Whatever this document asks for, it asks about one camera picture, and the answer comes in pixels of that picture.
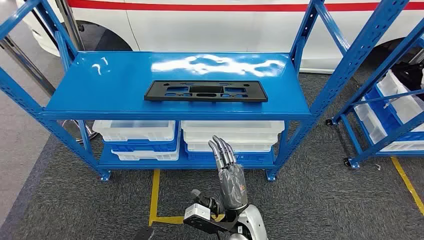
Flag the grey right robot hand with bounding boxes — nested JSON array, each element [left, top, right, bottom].
[[190, 135, 249, 212]]

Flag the black plastic panel part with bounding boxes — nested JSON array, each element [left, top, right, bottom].
[[144, 80, 269, 103]]

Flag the blue metal shelf rack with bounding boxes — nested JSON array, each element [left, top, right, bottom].
[[326, 19, 424, 170], [0, 0, 412, 182]]

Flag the black curved plastic part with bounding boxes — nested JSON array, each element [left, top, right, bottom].
[[390, 61, 424, 92]]

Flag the yellow floor tape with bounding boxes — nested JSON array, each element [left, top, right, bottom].
[[390, 157, 424, 216], [149, 169, 226, 226]]

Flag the black robot foot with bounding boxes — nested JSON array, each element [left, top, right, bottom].
[[134, 226, 155, 240]]

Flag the white car red stripe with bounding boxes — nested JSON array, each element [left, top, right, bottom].
[[16, 0, 424, 74]]

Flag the chrome stanchion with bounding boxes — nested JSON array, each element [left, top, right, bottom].
[[54, 0, 99, 144]]

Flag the grey metal bar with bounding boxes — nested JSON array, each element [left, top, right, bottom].
[[0, 34, 57, 97]]

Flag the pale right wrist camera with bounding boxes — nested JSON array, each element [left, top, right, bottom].
[[183, 203, 212, 223]]

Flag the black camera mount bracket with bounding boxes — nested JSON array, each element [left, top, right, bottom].
[[183, 215, 248, 234]]

